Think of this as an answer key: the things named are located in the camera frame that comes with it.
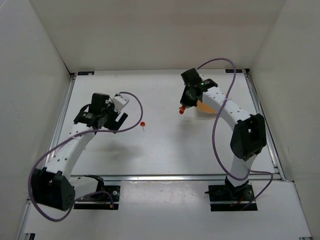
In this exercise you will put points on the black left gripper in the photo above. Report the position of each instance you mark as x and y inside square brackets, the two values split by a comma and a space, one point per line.
[113, 120]

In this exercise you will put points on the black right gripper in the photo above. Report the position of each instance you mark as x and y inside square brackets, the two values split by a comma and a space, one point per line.
[187, 99]

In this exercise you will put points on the red-orange fake fruit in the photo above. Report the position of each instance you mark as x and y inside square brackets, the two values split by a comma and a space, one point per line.
[182, 110]

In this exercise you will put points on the small red fake fruit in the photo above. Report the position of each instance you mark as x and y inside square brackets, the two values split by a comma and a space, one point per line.
[143, 124]

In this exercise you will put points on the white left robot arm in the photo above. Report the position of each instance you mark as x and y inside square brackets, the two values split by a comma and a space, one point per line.
[51, 185]

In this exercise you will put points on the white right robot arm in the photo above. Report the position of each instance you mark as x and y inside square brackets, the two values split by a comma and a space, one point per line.
[248, 130]

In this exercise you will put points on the orange woven fruit bowl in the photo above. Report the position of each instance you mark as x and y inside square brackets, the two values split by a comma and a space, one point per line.
[204, 108]

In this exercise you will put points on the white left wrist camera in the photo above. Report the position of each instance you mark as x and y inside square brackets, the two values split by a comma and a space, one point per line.
[119, 101]

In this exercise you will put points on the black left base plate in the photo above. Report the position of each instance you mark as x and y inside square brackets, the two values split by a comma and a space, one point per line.
[100, 201]

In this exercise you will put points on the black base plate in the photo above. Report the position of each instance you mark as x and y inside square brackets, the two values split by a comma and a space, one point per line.
[223, 201]
[100, 201]

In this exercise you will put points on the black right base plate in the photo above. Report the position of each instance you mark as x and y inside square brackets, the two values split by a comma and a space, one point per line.
[223, 201]

